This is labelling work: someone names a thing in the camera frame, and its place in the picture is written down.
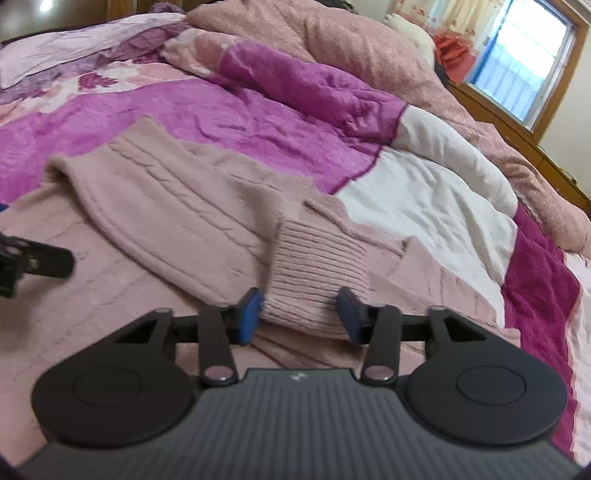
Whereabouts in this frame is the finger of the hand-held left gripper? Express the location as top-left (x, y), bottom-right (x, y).
top-left (0, 234), bottom-right (76, 280)

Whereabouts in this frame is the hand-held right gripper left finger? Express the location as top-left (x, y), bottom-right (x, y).
top-left (113, 287), bottom-right (266, 387)

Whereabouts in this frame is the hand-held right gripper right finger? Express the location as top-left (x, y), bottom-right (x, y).
top-left (335, 286), bottom-right (490, 387)

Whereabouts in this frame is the pink knit cardigan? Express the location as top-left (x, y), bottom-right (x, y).
top-left (0, 117), bottom-right (522, 469)

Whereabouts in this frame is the purple and white patchwork quilt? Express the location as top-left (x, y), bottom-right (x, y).
top-left (0, 39), bottom-right (591, 469)

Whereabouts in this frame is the lilac floral pillow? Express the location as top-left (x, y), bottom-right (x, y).
top-left (0, 11), bottom-right (188, 90)

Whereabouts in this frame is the wooden headboard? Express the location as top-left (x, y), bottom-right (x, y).
top-left (443, 78), bottom-right (591, 209)

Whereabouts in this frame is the wooden cabinet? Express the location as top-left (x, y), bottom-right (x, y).
top-left (0, 0), bottom-right (197, 45)

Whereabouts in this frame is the pink fluffy blanket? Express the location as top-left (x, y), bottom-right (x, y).
top-left (185, 0), bottom-right (591, 259)

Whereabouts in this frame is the red cloth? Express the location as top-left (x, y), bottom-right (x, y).
top-left (433, 29), bottom-right (479, 85)

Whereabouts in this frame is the white plush toy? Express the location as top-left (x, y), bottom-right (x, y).
top-left (385, 13), bottom-right (438, 71)

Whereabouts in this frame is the window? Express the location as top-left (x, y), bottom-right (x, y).
top-left (466, 0), bottom-right (591, 145)

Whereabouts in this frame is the dark object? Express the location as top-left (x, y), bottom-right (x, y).
top-left (318, 0), bottom-right (359, 14)

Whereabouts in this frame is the floral curtain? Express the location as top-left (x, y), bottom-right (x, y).
top-left (388, 0), bottom-right (514, 48)

